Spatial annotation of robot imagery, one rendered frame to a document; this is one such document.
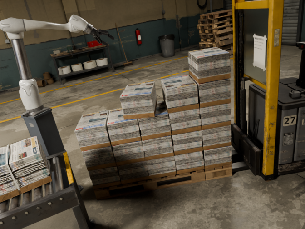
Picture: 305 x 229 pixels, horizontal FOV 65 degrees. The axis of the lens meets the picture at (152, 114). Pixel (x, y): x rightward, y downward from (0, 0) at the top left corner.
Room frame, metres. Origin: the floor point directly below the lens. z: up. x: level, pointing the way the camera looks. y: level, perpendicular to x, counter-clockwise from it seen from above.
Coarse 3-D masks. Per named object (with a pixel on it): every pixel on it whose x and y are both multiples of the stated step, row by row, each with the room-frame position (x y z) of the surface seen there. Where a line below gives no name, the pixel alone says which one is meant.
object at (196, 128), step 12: (168, 132) 1.99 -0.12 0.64; (180, 132) 1.99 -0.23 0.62; (96, 144) 1.98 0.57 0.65; (108, 144) 1.98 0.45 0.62; (156, 156) 1.99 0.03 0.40; (168, 156) 1.99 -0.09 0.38; (96, 168) 1.98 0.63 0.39; (192, 168) 1.99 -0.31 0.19; (204, 168) 2.00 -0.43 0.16; (120, 180) 2.00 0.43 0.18; (132, 180) 1.98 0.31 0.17
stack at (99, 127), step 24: (96, 120) 2.13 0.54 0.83; (120, 120) 2.03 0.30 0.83; (144, 120) 2.00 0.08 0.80; (168, 120) 2.00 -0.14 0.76; (192, 120) 2.00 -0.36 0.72; (120, 144) 1.99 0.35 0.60; (144, 144) 1.99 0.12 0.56; (168, 144) 1.99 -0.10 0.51; (192, 144) 2.00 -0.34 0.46; (120, 168) 1.98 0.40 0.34; (144, 168) 1.99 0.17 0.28; (168, 168) 2.00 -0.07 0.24; (96, 192) 1.98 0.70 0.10
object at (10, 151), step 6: (12, 144) 1.47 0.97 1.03; (12, 150) 1.38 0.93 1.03; (12, 156) 1.30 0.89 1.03; (12, 162) 1.23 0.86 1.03; (6, 168) 1.21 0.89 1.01; (12, 168) 1.23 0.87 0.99; (6, 174) 1.21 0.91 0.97; (12, 180) 1.22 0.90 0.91; (18, 180) 1.23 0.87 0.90; (12, 186) 1.21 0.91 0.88
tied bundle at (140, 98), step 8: (128, 88) 2.24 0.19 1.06; (136, 88) 2.19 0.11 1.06; (144, 88) 2.15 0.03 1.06; (152, 88) 2.12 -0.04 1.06; (120, 96) 2.03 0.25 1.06; (128, 96) 2.00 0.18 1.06; (136, 96) 1.99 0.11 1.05; (144, 96) 1.98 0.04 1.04; (152, 96) 2.05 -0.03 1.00; (128, 104) 2.01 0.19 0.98; (136, 104) 2.00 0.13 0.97; (144, 104) 1.99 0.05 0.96; (152, 104) 1.98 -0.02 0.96; (128, 112) 2.01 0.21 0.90; (136, 112) 2.00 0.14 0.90; (144, 112) 1.99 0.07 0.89; (152, 112) 1.98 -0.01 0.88
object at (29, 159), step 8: (16, 144) 1.46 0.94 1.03; (24, 144) 1.43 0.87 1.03; (32, 144) 1.41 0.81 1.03; (40, 144) 1.52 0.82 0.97; (16, 152) 1.35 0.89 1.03; (24, 152) 1.33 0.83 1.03; (32, 152) 1.31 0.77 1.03; (40, 152) 1.36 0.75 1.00; (16, 160) 1.24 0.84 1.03; (24, 160) 1.25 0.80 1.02; (32, 160) 1.27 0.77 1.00; (40, 160) 1.28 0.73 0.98; (16, 168) 1.23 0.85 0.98; (24, 168) 1.25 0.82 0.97; (32, 168) 1.26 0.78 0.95; (40, 168) 1.28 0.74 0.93; (48, 168) 1.35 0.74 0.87; (24, 176) 1.24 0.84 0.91; (32, 176) 1.26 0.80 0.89; (40, 176) 1.28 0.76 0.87; (48, 176) 1.29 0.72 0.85; (24, 184) 1.23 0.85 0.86
